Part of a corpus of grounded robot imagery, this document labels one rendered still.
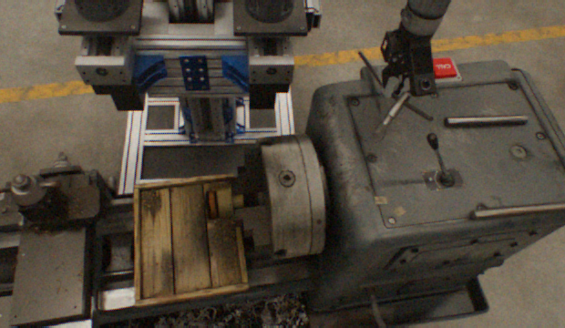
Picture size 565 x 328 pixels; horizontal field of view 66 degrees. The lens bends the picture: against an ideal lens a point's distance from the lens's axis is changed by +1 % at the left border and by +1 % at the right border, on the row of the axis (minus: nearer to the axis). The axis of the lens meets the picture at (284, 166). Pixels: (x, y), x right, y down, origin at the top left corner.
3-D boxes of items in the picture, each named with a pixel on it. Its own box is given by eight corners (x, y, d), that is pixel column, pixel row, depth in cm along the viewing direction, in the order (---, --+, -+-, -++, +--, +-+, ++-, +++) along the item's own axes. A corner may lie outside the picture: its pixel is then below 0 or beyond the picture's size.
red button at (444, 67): (446, 62, 117) (450, 56, 115) (455, 79, 114) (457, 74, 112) (426, 64, 116) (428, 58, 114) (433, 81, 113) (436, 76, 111)
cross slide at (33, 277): (93, 169, 129) (88, 162, 125) (87, 318, 109) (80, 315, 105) (33, 176, 127) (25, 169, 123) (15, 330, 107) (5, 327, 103)
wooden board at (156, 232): (234, 178, 138) (233, 172, 135) (249, 291, 121) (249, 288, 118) (137, 189, 134) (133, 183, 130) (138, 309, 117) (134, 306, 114)
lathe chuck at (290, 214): (282, 158, 133) (295, 113, 103) (299, 261, 123) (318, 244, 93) (253, 161, 131) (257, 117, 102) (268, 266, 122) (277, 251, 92)
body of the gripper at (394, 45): (409, 48, 100) (428, 5, 89) (421, 76, 95) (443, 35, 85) (377, 51, 98) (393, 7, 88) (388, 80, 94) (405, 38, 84)
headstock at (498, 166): (461, 131, 153) (523, 52, 119) (519, 263, 131) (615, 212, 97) (296, 150, 145) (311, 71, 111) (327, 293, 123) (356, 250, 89)
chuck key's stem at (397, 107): (382, 138, 102) (413, 97, 99) (376, 134, 100) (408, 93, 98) (376, 134, 103) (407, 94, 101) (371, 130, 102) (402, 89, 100)
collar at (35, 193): (48, 173, 107) (44, 168, 104) (46, 203, 103) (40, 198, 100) (14, 178, 105) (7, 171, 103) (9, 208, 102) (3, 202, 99)
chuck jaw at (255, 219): (277, 202, 109) (285, 246, 102) (276, 211, 113) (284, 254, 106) (233, 208, 107) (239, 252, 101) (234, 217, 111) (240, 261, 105)
